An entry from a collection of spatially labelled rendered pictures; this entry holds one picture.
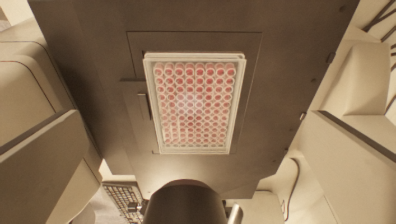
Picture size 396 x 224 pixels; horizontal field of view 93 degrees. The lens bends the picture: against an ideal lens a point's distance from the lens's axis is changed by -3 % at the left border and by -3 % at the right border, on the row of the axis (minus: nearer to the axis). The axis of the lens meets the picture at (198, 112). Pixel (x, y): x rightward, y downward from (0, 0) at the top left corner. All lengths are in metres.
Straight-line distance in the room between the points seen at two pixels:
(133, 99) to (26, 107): 0.09
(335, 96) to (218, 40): 0.16
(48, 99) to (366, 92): 0.32
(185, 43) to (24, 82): 0.13
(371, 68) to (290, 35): 0.11
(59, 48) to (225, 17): 0.16
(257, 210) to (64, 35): 0.74
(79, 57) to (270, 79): 0.19
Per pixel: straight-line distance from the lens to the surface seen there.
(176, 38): 0.17
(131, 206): 0.77
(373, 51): 0.28
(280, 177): 0.80
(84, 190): 0.30
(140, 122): 0.22
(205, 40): 0.17
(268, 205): 0.82
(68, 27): 0.22
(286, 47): 0.19
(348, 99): 0.26
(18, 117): 0.21
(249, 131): 0.25
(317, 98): 0.29
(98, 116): 0.28
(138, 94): 0.20
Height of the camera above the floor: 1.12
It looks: 49 degrees down
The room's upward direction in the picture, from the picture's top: 179 degrees clockwise
